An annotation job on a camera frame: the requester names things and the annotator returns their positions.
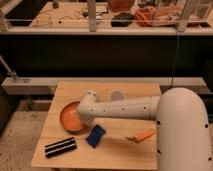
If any orange toy carrot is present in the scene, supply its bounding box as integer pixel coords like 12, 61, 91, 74
127, 130, 155, 143

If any white vertical post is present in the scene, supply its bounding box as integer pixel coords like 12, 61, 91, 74
87, 0, 96, 32

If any black striped rectangular block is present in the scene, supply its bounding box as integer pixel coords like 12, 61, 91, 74
45, 137, 77, 158

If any blue sponge block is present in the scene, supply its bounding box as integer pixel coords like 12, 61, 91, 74
85, 125, 106, 148

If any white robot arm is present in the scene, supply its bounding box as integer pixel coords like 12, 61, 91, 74
77, 87, 213, 171

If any orange round container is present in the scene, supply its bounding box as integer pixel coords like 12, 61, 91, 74
108, 0, 135, 12

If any orange ceramic bowl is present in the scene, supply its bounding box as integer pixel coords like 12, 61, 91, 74
60, 101, 92, 132

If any orange storage crate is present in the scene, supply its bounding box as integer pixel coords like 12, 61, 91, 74
134, 7, 201, 28

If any black pouch on shelf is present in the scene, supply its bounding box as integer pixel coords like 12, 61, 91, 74
111, 12, 134, 27

